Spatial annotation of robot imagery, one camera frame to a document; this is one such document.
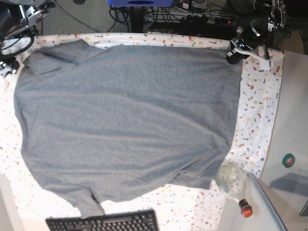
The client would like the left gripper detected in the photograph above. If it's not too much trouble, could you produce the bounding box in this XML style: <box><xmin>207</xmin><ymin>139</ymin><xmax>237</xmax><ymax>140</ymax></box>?
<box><xmin>226</xmin><ymin>18</ymin><xmax>271</xmax><ymax>64</ymax></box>

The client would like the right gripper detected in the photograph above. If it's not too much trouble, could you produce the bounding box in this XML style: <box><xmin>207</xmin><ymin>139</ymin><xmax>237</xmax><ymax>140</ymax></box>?
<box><xmin>0</xmin><ymin>57</ymin><xmax>19</xmax><ymax>77</ymax></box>

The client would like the grey t-shirt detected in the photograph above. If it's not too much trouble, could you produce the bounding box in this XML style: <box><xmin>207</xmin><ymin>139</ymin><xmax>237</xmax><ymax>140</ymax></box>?
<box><xmin>14</xmin><ymin>40</ymin><xmax>242</xmax><ymax>218</ymax></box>

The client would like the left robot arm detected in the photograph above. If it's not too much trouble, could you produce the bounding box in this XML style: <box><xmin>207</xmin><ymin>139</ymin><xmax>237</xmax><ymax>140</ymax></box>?
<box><xmin>226</xmin><ymin>0</ymin><xmax>286</xmax><ymax>64</ymax></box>

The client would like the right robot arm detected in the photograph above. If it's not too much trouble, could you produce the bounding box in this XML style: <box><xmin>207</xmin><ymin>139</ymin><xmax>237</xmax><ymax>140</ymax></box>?
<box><xmin>0</xmin><ymin>0</ymin><xmax>56</xmax><ymax>77</ymax></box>

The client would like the green tape roll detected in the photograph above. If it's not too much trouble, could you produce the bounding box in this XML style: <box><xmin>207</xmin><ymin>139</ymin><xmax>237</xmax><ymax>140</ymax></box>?
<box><xmin>282</xmin><ymin>154</ymin><xmax>295</xmax><ymax>168</ymax></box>

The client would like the clear bottle with red cap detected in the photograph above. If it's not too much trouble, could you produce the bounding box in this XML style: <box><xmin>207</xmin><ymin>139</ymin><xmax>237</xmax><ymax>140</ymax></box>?
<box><xmin>215</xmin><ymin>160</ymin><xmax>253</xmax><ymax>218</ymax></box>

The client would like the blue box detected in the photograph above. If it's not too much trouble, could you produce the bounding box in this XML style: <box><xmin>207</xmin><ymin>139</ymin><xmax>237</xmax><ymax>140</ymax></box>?
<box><xmin>107</xmin><ymin>0</ymin><xmax>182</xmax><ymax>7</ymax></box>

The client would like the grey laptop corner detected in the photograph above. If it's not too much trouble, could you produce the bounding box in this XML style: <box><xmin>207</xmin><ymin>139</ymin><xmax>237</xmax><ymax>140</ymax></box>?
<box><xmin>299</xmin><ymin>201</ymin><xmax>308</xmax><ymax>217</ymax></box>

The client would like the black computer keyboard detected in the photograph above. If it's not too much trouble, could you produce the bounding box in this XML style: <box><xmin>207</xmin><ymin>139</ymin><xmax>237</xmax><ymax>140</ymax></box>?
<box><xmin>45</xmin><ymin>210</ymin><xmax>159</xmax><ymax>231</ymax></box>

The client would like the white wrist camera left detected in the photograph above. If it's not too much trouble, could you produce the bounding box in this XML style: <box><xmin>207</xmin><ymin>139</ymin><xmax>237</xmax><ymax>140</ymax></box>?
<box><xmin>259</xmin><ymin>59</ymin><xmax>274</xmax><ymax>71</ymax></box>

